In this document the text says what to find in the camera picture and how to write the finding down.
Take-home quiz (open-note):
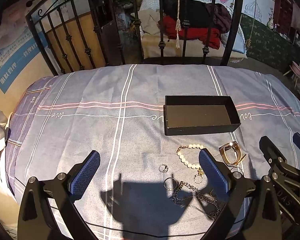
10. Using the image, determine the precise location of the white ceramic vase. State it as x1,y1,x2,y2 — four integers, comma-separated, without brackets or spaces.
267,18,274,30

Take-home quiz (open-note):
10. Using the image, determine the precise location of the white pearl bracelet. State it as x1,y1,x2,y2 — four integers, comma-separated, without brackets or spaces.
175,143,206,170

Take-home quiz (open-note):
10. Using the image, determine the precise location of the dark purple jacket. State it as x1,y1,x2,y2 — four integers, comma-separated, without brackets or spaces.
205,3,232,34

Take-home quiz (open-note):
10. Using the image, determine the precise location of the light blue cushion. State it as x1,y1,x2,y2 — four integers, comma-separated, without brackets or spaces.
221,28,247,55

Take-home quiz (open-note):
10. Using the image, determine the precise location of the red phone booth cabinet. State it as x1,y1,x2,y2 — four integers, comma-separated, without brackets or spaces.
273,0,294,36

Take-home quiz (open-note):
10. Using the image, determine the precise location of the silver ring with gold charm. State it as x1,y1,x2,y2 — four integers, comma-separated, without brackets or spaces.
193,168,205,184

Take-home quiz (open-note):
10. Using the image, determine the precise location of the white wicker swing seat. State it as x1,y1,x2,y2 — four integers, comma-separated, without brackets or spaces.
139,0,247,62

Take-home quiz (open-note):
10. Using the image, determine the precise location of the grey striped bed sheet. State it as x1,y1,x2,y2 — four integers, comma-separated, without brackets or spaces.
6,64,300,239

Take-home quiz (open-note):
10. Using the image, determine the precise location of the gold wrist watch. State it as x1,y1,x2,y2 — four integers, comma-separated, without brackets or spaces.
219,141,247,167

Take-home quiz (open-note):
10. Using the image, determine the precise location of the green floral covered counter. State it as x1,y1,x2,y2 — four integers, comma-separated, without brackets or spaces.
241,14,300,73

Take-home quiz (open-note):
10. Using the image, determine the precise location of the pink stool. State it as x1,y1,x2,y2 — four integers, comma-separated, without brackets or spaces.
283,61,300,88

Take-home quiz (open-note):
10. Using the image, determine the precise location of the beige pillow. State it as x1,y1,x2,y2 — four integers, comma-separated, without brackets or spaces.
138,9,160,35

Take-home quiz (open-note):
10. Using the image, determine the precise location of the white tassel rope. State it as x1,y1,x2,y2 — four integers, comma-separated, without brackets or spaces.
174,0,183,49

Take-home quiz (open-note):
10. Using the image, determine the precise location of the black cardboard jewelry box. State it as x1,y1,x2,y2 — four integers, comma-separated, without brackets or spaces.
164,95,241,136

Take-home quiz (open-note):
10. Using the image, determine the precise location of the black garment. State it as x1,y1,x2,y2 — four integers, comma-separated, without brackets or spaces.
162,0,216,28

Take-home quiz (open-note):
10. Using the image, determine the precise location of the dark metal chain necklace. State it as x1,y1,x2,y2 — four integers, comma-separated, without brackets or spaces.
169,180,222,221

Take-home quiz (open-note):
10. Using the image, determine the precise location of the red blanket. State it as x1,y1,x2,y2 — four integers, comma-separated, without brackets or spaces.
163,16,221,49

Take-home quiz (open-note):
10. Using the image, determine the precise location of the black iron bed frame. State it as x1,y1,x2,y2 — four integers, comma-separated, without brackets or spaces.
26,0,243,75

